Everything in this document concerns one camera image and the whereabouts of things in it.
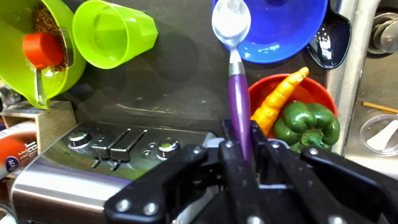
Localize green plastic cup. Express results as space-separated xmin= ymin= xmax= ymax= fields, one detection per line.
xmin=72 ymin=0 xmax=158 ymax=70

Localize red bowl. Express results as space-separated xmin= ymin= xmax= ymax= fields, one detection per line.
xmin=248 ymin=72 xmax=340 ymax=138

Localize green bowl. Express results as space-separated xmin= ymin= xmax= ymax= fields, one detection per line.
xmin=0 ymin=0 xmax=86 ymax=110

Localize blue bowl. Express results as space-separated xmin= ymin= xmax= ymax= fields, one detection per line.
xmin=238 ymin=0 xmax=329 ymax=65

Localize red measuring cup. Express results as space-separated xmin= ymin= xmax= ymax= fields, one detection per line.
xmin=23 ymin=32 xmax=65 ymax=70

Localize orange carrot toy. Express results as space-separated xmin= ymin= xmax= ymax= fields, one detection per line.
xmin=251 ymin=67 xmax=310 ymax=136

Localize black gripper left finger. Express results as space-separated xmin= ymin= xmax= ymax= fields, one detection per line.
xmin=220 ymin=141 xmax=266 ymax=224

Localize stainless steel sink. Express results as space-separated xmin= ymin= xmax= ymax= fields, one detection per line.
xmin=327 ymin=0 xmax=398 ymax=177

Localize wooden chopsticks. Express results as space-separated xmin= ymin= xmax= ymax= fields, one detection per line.
xmin=362 ymin=102 xmax=398 ymax=113

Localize purple handled metal spoon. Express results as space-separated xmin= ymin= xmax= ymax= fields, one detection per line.
xmin=212 ymin=0 xmax=251 ymax=159

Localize green bell pepper toy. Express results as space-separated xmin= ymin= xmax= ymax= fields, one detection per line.
xmin=273 ymin=101 xmax=340 ymax=153

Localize stainless steel toaster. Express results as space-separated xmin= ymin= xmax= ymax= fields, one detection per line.
xmin=11 ymin=122 xmax=214 ymax=224

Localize red white can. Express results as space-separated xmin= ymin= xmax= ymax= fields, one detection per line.
xmin=0 ymin=121 xmax=38 ymax=178

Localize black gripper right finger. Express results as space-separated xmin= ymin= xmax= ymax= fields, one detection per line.
xmin=250 ymin=122 xmax=332 ymax=224

